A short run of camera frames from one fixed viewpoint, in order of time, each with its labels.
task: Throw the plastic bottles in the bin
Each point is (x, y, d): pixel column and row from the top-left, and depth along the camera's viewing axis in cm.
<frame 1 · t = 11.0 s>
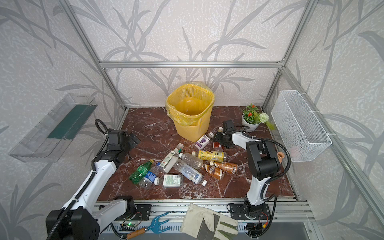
left hand: (132, 135, 83), fingers open
right hand: (217, 136, 100), fingers open
yellow plastic waste bin: (191, 133, 95), point 10 cm above the table
yellow bin liner bag: (189, 103, 105), point 16 cm above the table
white potted artificial plant: (252, 118, 98), point 15 cm above the table
purple grape label bottle: (204, 140, 98), point 4 cm above the table
red juice bottle yellow cap: (217, 144, 94), point 7 cm above the table
yellow label tea bottle: (210, 155, 90), point 5 cm above the table
white green label bottle: (170, 158, 87), point 7 cm above the table
clear ribbed plastic bottle: (191, 160, 86), point 7 cm above the table
large clear water bottle: (191, 173, 82), point 7 cm above the table
brown milk tea bottle: (230, 167, 85), point 6 cm above the table
green plastic bottle: (136, 177, 83), point 4 cm above the table
blue label water bottle: (149, 178, 82), point 5 cm above the table
square green label bottle: (169, 180, 82), point 4 cm above the table

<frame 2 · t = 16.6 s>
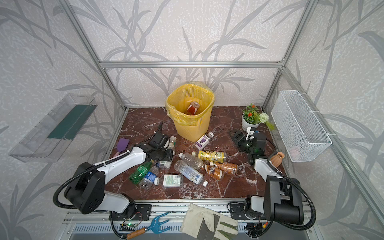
left hand: (171, 151, 89), fingers open
right hand: (231, 131, 87), fingers open
red juice bottle yellow cap: (192, 108, 101), point 16 cm above the table
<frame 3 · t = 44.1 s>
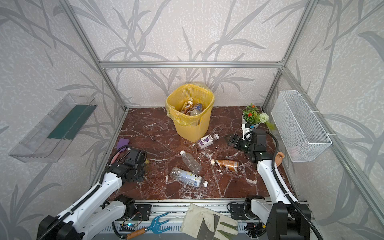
left hand: (146, 157, 85), fingers open
right hand: (230, 134, 83), fingers open
yellow label tea bottle: (187, 106, 95), point 21 cm above the table
clear ribbed plastic bottle: (191, 163, 86), point 6 cm above the table
large clear water bottle: (184, 176, 81), point 7 cm above the table
blue label water bottle: (196, 109, 92), point 22 cm above the table
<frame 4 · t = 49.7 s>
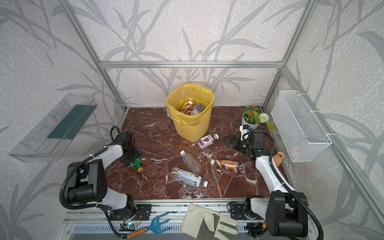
left hand: (137, 151, 93), fingers open
right hand: (229, 136, 85), fingers open
